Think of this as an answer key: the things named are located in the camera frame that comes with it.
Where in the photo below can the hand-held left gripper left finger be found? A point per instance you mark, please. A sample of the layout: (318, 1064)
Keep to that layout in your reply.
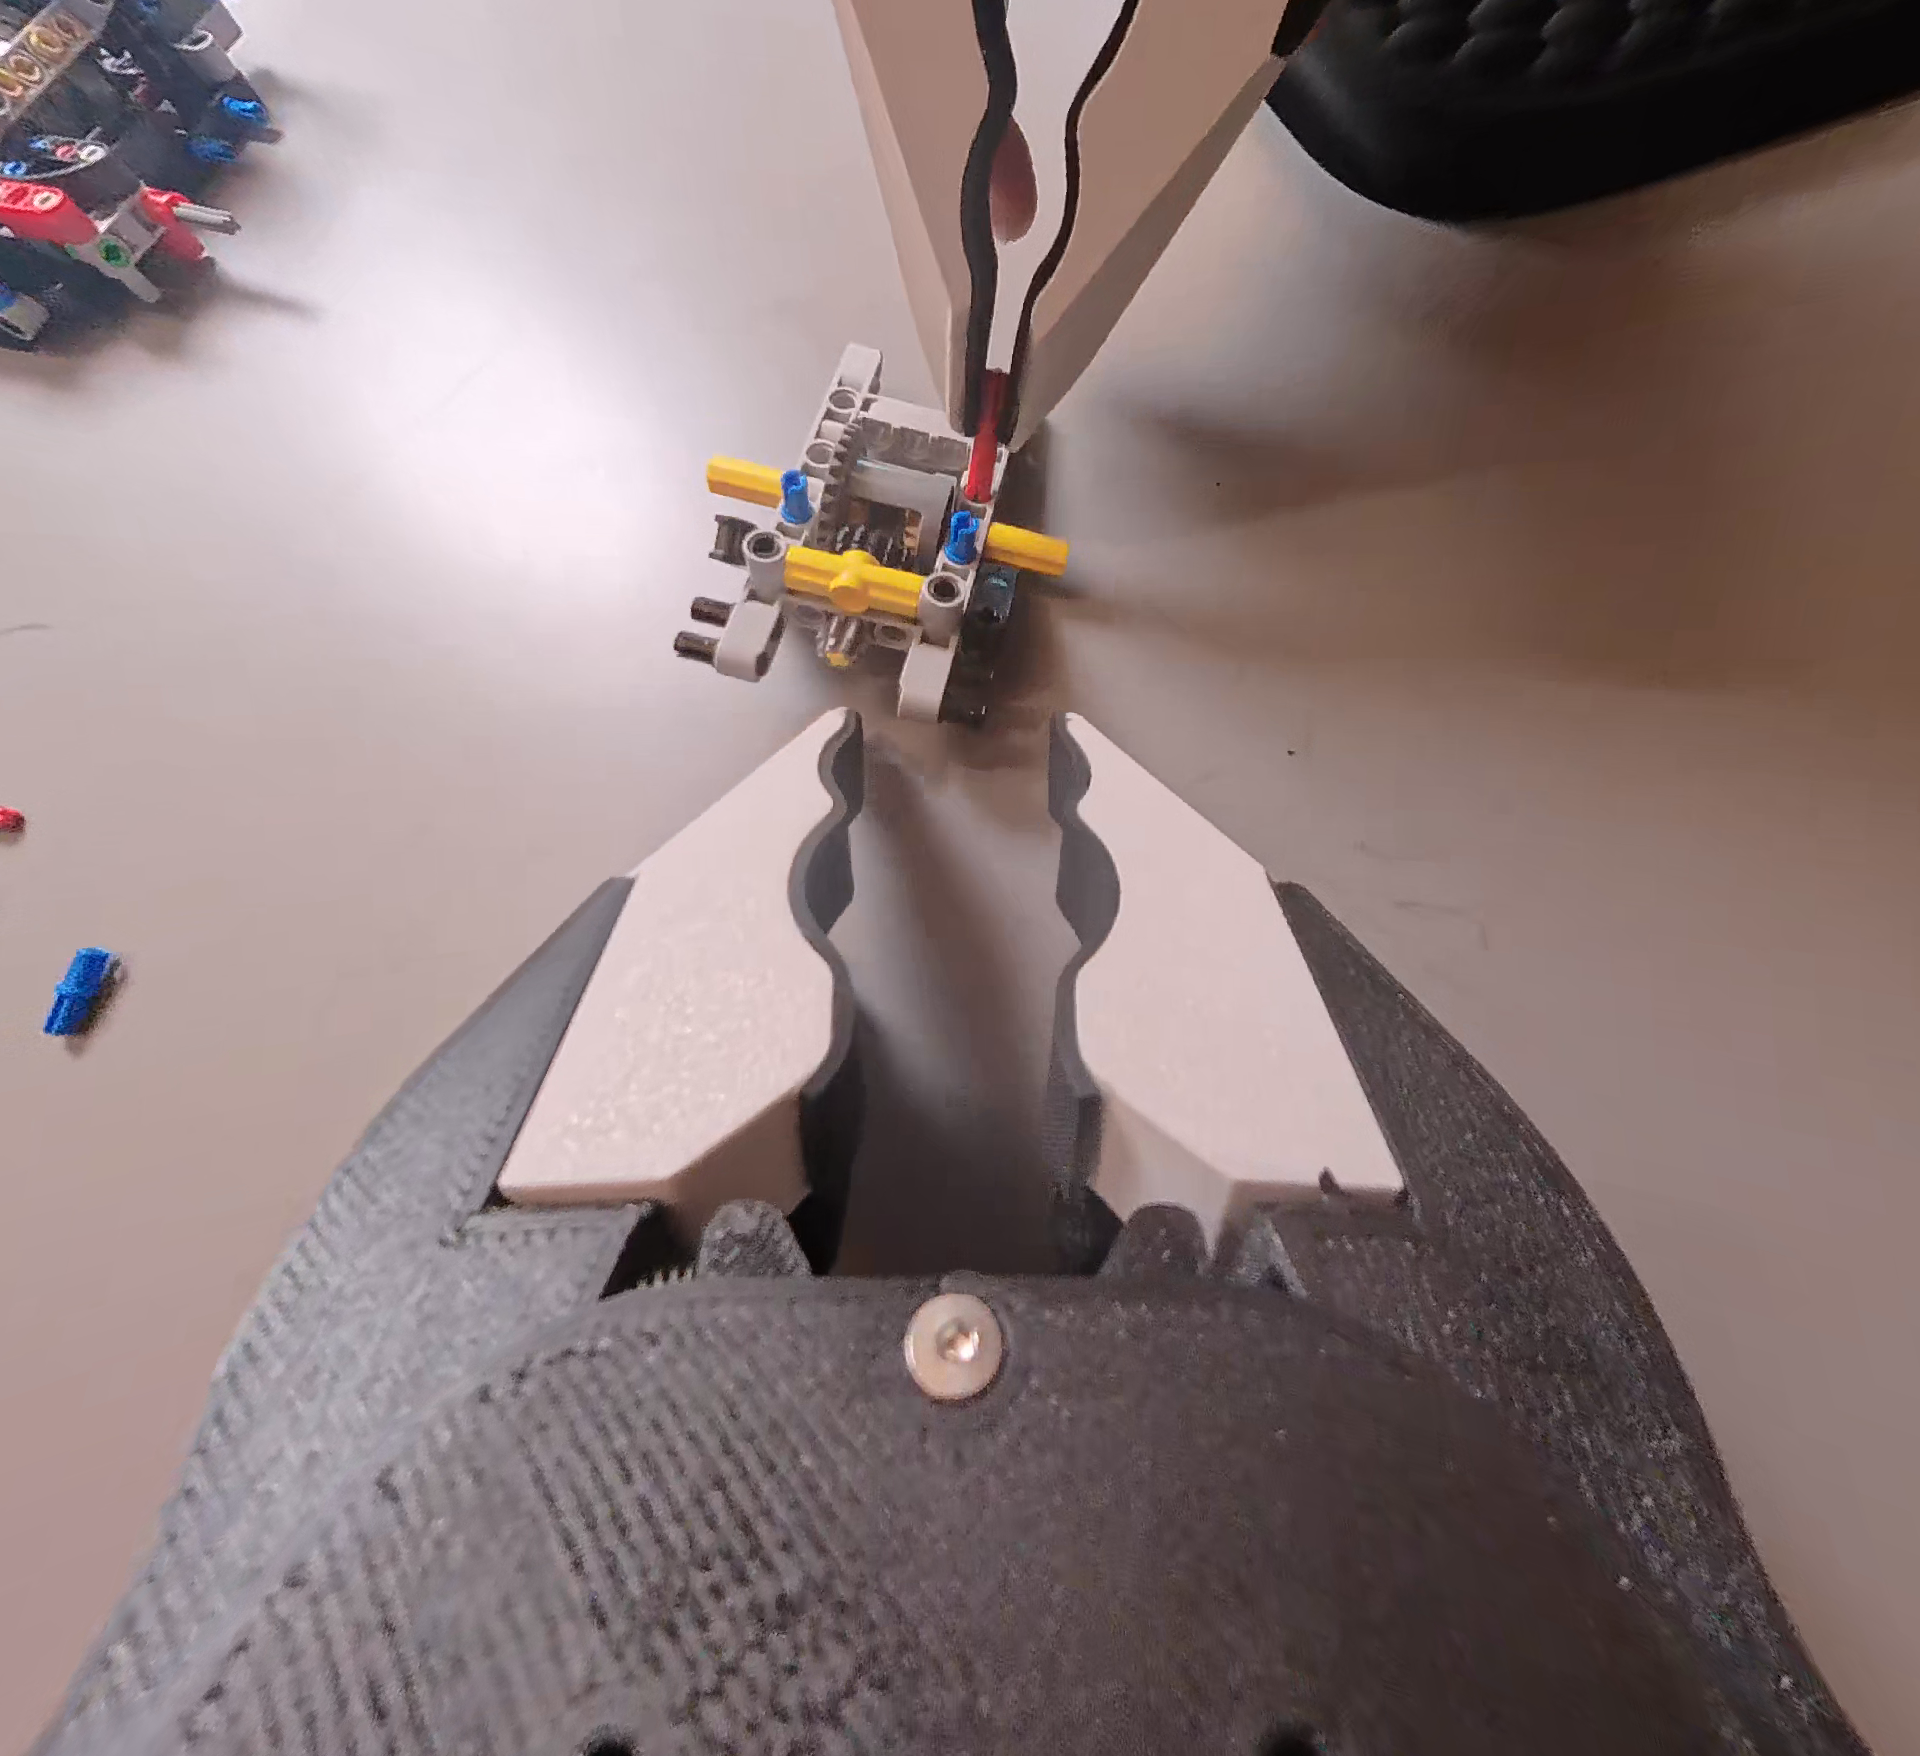
(675, 1036)

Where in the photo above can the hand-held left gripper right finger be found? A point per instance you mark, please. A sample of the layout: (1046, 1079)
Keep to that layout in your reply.
(1229, 1036)

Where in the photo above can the grey lego frame assembly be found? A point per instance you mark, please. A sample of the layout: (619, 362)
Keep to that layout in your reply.
(749, 647)

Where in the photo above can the red lego axle pin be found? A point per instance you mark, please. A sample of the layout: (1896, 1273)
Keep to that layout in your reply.
(987, 444)

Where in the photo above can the yellow lego connector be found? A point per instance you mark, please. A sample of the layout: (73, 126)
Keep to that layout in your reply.
(738, 479)
(1035, 552)

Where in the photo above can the long blue lego pin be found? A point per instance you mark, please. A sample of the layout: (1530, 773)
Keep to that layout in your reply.
(796, 500)
(962, 539)

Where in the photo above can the lego car chassis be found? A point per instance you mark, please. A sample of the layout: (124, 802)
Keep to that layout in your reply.
(90, 108)

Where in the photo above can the person's right hand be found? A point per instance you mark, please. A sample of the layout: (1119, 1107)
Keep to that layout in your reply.
(1017, 179)

